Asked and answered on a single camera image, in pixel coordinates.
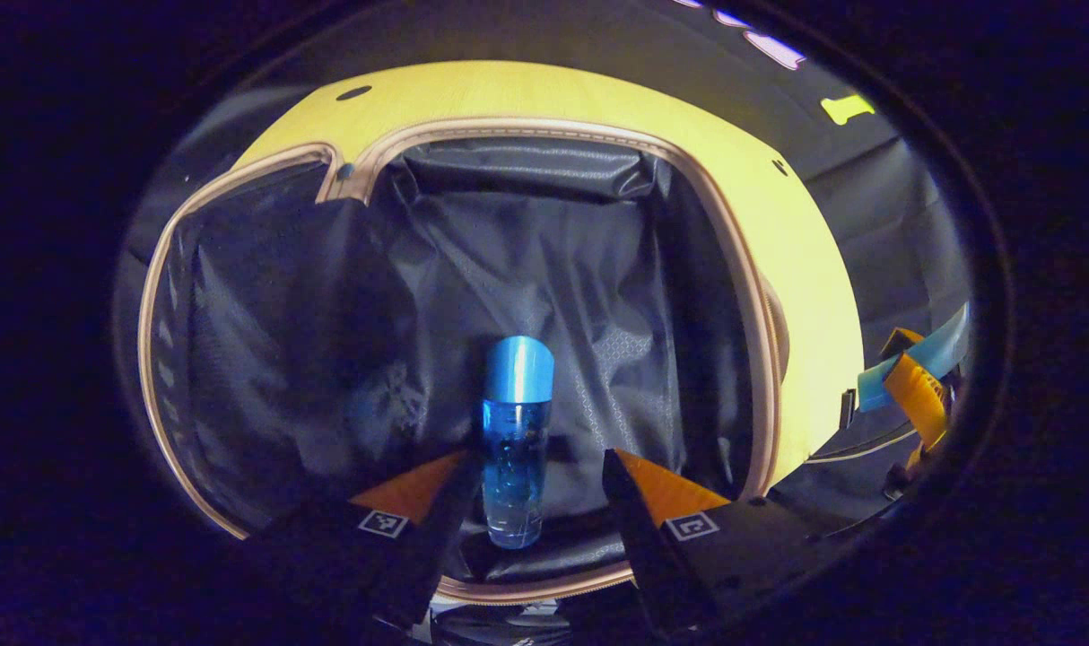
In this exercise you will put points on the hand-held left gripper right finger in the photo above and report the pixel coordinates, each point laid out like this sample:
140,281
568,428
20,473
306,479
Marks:
639,529

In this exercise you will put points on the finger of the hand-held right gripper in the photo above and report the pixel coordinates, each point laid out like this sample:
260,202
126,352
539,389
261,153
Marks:
917,395
899,339

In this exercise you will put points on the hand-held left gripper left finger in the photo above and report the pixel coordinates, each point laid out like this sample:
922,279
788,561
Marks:
446,529

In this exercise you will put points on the light blue tube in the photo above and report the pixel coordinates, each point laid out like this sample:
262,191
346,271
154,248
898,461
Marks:
944,350

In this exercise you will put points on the blue cap clear bottle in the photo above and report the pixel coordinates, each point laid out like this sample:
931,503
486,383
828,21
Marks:
516,431

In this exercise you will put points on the pink suitcase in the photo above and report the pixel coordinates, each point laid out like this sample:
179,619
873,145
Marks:
580,296

